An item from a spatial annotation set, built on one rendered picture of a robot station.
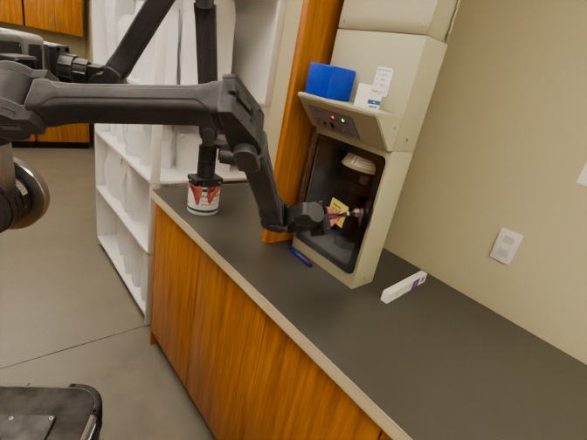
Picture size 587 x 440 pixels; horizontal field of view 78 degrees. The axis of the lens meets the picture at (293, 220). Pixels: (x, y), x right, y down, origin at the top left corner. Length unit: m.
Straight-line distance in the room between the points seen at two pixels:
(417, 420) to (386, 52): 0.92
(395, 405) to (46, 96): 0.89
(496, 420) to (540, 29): 1.10
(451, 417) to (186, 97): 0.84
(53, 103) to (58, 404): 1.32
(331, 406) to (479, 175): 0.91
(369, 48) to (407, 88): 0.18
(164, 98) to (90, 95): 0.12
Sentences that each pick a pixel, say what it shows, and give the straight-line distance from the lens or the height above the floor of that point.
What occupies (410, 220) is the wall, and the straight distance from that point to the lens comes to 1.56.
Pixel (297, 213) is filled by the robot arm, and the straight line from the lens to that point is 0.96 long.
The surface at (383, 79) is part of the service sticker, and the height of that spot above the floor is 1.59.
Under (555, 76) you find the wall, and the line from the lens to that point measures 1.39.
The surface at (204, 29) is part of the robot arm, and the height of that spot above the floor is 1.62.
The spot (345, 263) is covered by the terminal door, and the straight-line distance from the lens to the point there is 1.21.
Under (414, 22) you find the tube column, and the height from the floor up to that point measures 1.74.
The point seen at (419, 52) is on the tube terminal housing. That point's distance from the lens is 1.08.
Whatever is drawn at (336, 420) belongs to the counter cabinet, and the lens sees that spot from 1.07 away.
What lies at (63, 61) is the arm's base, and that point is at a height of 1.47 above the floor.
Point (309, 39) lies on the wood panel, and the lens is 1.27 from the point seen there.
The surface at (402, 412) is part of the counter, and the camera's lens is 0.92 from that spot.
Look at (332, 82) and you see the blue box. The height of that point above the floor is 1.56.
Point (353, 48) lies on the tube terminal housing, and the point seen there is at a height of 1.66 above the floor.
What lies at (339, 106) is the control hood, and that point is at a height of 1.50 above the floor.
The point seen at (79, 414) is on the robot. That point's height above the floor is 0.24.
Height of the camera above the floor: 1.57
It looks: 22 degrees down
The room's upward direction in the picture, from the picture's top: 12 degrees clockwise
